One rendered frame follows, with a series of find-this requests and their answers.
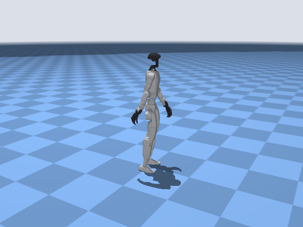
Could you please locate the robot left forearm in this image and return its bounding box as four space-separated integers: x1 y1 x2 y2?
158 90 166 106

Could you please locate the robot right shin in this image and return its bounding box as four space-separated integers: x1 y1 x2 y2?
143 139 153 168

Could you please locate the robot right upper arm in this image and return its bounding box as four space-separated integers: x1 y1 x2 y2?
143 72 155 98

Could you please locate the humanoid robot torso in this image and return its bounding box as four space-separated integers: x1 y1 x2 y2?
145 69 160 112

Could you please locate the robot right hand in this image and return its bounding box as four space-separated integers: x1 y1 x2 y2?
131 110 142 125

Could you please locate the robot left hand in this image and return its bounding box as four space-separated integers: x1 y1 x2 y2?
164 101 172 117

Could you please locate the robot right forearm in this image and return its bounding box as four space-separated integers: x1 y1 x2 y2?
136 91 149 112

